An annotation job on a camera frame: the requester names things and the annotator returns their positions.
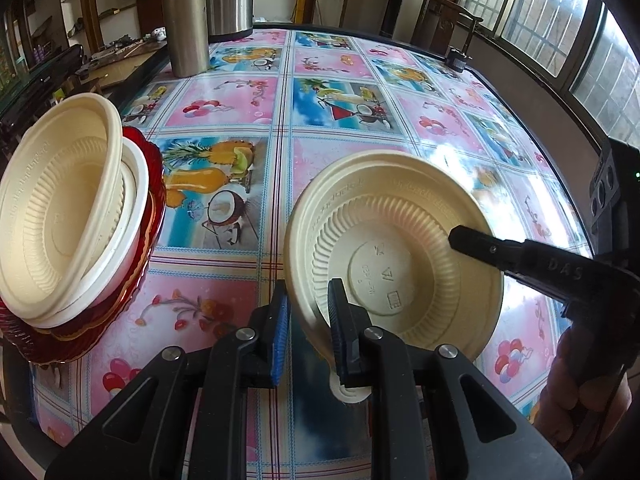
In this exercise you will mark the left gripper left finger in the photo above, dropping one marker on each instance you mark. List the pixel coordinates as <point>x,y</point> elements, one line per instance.
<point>184,414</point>

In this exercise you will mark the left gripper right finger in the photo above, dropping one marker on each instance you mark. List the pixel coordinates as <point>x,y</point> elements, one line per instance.
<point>434,414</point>

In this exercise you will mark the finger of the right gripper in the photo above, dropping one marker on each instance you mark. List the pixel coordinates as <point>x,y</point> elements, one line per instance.
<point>537,265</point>

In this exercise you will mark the red scalloped plate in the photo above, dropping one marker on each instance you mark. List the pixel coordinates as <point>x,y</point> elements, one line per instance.
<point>74,339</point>

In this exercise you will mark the large beige plastic bowl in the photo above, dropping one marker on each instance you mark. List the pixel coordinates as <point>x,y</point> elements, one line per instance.
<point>379,221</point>

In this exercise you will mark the white paper plate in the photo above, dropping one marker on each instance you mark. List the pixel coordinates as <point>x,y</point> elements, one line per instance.
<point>116,238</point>
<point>345,394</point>

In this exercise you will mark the red plate with label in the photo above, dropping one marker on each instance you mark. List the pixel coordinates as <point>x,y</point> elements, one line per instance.
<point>125,259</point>

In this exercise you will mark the person's right hand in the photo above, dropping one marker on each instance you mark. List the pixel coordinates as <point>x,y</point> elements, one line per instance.
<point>576,418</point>

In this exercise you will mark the window with grille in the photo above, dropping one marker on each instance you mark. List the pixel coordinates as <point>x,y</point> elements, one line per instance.
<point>578,48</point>

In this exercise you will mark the small black table clamp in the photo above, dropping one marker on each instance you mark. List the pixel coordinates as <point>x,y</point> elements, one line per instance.
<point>457,59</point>

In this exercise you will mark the wooden chair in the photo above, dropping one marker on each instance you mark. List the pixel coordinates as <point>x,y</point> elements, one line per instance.
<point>436,23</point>

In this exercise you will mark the fruit pattern tablecloth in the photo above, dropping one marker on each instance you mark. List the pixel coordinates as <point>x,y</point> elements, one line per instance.
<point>306,156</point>

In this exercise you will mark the wooden side desk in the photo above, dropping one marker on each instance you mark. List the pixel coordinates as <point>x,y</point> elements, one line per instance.
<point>114,63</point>

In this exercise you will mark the tall steel thermos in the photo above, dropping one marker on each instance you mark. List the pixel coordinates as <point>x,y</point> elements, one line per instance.
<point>187,36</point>

